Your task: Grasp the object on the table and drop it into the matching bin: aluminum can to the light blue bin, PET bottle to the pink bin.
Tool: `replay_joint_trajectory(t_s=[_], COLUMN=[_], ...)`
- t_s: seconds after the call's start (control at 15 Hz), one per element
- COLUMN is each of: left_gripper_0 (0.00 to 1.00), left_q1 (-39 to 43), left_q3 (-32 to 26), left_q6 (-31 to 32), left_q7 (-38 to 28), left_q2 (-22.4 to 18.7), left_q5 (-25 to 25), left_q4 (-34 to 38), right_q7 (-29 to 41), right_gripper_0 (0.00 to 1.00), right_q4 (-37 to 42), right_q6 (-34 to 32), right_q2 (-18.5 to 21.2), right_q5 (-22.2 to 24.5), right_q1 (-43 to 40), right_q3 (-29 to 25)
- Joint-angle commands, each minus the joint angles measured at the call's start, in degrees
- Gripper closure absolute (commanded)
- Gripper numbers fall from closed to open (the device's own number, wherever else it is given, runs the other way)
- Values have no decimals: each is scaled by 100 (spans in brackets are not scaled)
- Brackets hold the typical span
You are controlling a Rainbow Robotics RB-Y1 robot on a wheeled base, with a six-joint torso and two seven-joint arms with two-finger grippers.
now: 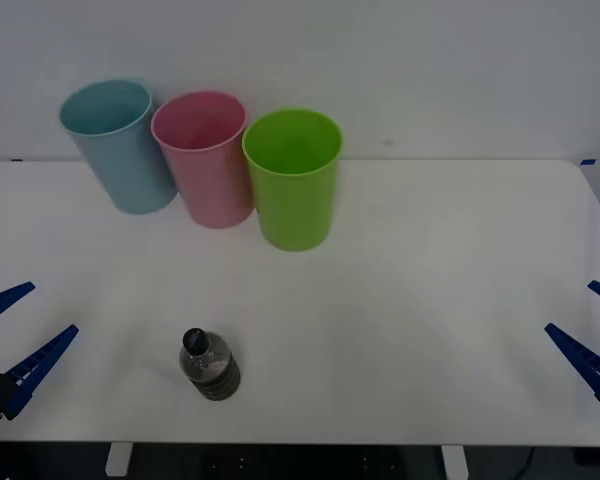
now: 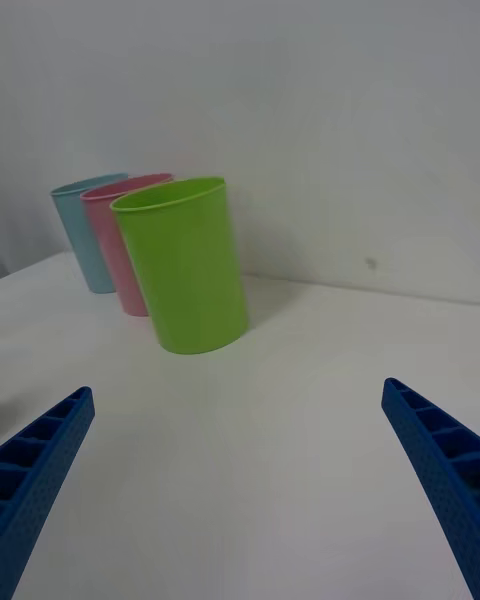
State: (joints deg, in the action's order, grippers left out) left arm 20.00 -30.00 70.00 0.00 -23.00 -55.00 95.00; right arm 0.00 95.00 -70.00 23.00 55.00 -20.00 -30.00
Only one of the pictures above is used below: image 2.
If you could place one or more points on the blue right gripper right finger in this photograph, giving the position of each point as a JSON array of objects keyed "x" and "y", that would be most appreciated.
[{"x": 440, "y": 455}]

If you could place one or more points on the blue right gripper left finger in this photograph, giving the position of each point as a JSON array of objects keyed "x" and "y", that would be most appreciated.
[{"x": 47, "y": 465}]

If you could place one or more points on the pale blue plastic bin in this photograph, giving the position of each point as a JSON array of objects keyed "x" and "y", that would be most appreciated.
[{"x": 80, "y": 240}]

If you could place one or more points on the pink plastic bin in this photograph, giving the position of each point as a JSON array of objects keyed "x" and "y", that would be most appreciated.
[{"x": 107, "y": 245}]

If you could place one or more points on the green plastic bin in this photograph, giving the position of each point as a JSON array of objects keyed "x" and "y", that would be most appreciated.
[{"x": 185, "y": 270}]

